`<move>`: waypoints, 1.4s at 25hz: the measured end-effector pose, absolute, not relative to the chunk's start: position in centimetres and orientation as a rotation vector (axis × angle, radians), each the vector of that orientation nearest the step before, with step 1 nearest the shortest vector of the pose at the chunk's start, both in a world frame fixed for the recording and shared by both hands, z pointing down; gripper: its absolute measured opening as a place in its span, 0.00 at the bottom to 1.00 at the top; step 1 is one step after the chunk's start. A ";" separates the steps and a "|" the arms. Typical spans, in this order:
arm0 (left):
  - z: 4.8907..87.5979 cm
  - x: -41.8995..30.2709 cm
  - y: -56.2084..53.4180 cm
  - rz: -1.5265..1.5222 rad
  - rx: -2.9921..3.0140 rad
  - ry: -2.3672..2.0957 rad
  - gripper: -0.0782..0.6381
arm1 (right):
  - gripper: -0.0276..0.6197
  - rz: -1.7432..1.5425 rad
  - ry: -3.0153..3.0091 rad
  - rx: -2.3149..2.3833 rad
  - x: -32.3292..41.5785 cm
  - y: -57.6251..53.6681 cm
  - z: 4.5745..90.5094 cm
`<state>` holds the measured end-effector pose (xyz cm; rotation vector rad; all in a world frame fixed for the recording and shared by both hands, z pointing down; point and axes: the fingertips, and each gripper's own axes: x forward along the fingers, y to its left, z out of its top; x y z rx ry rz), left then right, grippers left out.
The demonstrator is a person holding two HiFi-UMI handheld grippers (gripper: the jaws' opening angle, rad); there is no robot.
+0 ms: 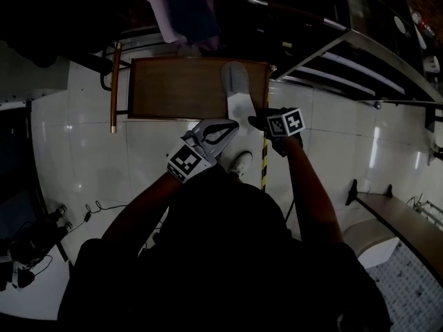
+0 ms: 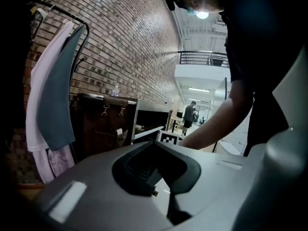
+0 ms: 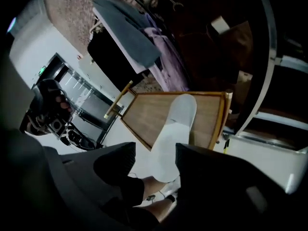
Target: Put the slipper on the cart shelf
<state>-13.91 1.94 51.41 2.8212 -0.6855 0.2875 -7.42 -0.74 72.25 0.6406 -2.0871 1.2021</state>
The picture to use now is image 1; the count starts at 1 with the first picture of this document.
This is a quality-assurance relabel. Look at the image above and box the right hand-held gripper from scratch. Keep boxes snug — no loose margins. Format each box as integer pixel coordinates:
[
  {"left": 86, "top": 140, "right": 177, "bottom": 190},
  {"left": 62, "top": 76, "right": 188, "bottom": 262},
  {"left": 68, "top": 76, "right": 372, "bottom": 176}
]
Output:
[{"left": 247, "top": 107, "right": 307, "bottom": 158}]

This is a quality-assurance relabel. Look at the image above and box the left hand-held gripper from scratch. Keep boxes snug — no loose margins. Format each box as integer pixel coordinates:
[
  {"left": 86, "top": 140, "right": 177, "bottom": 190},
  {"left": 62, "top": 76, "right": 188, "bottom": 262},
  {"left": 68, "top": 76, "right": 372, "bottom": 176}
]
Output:
[{"left": 165, "top": 118, "right": 240, "bottom": 185}]

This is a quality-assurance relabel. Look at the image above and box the white grey slipper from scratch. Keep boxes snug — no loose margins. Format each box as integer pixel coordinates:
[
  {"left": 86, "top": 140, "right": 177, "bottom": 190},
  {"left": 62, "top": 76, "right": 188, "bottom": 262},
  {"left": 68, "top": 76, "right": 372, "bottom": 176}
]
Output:
[{"left": 220, "top": 60, "right": 259, "bottom": 135}]

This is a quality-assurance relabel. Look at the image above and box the person's right forearm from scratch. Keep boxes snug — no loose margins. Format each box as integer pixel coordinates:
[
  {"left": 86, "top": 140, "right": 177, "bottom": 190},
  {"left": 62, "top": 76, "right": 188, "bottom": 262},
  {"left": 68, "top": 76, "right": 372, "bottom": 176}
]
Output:
[{"left": 282, "top": 136, "right": 345, "bottom": 246}]

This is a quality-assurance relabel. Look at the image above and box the person's left forearm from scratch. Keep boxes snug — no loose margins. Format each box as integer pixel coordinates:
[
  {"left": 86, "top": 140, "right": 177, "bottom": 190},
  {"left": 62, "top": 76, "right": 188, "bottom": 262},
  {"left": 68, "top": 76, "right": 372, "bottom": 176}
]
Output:
[{"left": 102, "top": 170, "right": 183, "bottom": 245}]

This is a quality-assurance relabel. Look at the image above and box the person's white shoe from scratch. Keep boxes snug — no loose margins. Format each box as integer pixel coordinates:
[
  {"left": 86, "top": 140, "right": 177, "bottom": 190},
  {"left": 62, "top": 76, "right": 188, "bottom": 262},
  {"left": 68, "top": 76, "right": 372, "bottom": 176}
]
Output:
[{"left": 226, "top": 150, "right": 254, "bottom": 178}]

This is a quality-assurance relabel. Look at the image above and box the yellow black hazard tape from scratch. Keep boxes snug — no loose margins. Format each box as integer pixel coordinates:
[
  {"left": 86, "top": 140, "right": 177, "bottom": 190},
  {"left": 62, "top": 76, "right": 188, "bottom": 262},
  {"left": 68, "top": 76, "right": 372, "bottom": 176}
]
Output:
[{"left": 259, "top": 91, "right": 271, "bottom": 192}]

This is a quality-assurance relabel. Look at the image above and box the person's black shirt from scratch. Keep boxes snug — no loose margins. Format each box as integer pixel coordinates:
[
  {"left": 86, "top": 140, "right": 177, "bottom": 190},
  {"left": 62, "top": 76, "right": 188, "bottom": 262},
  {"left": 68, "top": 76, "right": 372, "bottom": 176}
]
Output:
[{"left": 57, "top": 164, "right": 394, "bottom": 332}]

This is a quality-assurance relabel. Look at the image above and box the hanging purple clothing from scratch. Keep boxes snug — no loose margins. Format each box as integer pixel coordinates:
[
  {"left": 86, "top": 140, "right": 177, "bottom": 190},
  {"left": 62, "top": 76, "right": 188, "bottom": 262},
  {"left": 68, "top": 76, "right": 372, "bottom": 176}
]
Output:
[{"left": 130, "top": 0, "right": 223, "bottom": 52}]

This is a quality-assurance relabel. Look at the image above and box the white rounded base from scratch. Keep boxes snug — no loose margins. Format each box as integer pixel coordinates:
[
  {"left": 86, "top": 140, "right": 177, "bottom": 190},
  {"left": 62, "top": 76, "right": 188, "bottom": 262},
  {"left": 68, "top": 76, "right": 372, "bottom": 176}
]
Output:
[{"left": 342, "top": 219, "right": 401, "bottom": 270}]

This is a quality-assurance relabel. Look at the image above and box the brown bench with black legs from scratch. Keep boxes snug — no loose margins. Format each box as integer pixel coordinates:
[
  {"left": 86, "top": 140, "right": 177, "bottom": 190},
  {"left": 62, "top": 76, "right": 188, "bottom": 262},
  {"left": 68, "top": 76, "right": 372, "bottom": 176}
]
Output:
[{"left": 345, "top": 178, "right": 443, "bottom": 285}]

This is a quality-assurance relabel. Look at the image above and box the white round plate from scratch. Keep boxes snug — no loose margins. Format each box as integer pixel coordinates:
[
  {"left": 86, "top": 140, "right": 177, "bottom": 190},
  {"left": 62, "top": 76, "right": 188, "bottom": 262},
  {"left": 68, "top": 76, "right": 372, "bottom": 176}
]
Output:
[{"left": 393, "top": 15, "right": 408, "bottom": 35}]

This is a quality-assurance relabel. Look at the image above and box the black wheeled equipment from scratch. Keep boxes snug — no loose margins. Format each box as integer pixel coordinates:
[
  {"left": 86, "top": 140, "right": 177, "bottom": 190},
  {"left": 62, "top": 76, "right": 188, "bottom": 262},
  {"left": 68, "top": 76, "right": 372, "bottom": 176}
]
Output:
[{"left": 0, "top": 204, "right": 74, "bottom": 291}]

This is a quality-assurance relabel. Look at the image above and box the speckled floor mat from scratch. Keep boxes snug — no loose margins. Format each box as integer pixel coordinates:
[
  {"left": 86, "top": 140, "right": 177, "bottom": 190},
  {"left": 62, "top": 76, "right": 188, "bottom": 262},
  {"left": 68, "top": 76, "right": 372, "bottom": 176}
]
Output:
[{"left": 365, "top": 242, "right": 443, "bottom": 332}]

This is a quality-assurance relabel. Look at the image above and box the wooden cart handle bar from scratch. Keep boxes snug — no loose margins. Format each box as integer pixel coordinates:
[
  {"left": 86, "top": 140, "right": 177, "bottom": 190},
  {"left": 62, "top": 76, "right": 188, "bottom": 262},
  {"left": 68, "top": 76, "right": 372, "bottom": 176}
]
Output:
[{"left": 109, "top": 41, "right": 124, "bottom": 134}]

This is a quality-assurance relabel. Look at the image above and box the curved metal rail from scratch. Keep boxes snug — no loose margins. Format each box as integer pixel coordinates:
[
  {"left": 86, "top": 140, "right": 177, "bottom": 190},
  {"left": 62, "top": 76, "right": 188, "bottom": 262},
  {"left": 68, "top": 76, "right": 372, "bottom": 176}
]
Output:
[{"left": 237, "top": 0, "right": 350, "bottom": 32}]

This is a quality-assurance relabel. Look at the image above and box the black cart frame tube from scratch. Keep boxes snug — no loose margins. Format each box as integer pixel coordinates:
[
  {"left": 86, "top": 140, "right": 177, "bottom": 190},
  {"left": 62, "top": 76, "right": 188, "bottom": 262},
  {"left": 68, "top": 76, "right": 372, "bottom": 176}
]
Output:
[{"left": 86, "top": 43, "right": 133, "bottom": 117}]

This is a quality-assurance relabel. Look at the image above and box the black floor cable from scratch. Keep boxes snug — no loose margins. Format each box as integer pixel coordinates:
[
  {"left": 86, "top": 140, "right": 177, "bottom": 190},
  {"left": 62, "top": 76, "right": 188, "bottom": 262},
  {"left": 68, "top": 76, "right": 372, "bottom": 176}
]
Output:
[{"left": 71, "top": 200, "right": 129, "bottom": 233}]

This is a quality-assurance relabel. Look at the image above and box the black metal bracket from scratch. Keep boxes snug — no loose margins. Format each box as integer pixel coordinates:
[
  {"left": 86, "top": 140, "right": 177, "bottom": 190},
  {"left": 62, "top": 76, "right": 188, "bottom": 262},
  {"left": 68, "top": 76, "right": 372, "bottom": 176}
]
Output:
[{"left": 424, "top": 105, "right": 443, "bottom": 133}]

